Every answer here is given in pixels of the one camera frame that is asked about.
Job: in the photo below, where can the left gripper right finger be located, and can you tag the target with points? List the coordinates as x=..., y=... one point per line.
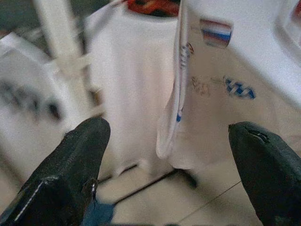
x=270, y=179

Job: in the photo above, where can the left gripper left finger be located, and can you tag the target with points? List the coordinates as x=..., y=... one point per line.
x=58, y=176

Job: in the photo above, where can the white T-shirt with popsicle prints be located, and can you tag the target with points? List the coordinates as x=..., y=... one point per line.
x=211, y=117

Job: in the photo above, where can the dark blue cloth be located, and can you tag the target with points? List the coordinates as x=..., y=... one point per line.
x=101, y=213

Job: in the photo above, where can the black rack base bar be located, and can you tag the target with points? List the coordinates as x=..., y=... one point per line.
x=145, y=187

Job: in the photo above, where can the white T-shirt with black letters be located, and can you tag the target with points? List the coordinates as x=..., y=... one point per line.
x=23, y=70

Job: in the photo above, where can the plain white T-shirt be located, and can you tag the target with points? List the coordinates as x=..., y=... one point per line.
x=131, y=82

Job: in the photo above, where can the white glass door cabinet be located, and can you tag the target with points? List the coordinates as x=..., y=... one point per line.
x=58, y=28

